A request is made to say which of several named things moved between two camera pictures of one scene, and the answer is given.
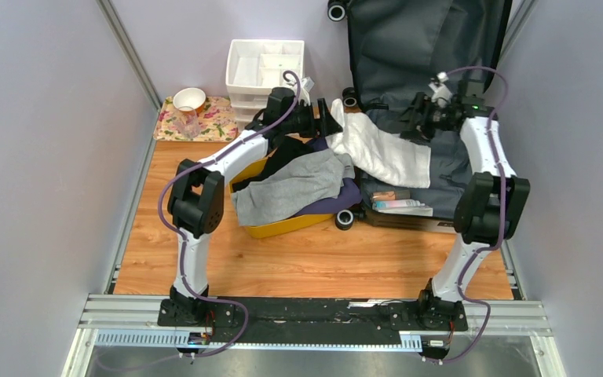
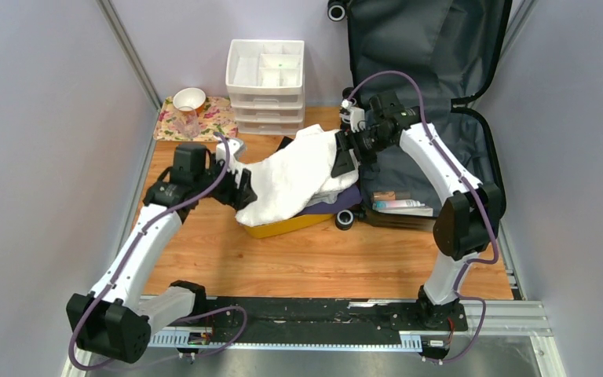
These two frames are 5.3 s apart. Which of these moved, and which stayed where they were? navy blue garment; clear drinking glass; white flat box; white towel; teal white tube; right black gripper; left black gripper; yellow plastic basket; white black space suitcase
Moved: white towel; left black gripper; right black gripper
Stayed: clear drinking glass; white black space suitcase; navy blue garment; yellow plastic basket; teal white tube; white flat box
